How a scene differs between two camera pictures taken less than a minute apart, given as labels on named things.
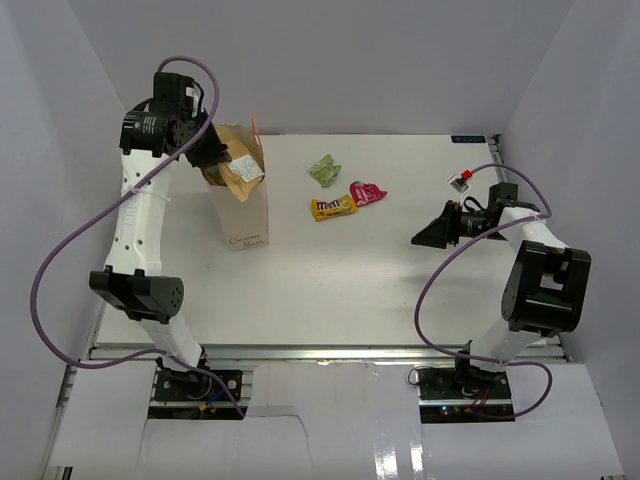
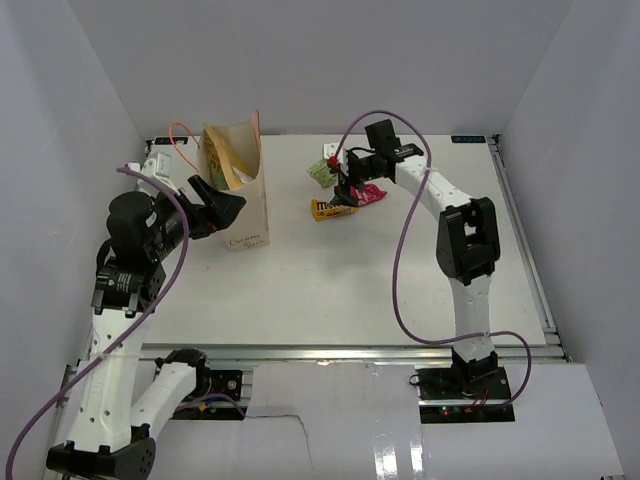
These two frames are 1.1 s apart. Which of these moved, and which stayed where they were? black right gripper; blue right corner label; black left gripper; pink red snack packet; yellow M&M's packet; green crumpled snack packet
Moved: black right gripper; black left gripper
Stayed: blue right corner label; pink red snack packet; green crumpled snack packet; yellow M&M's packet
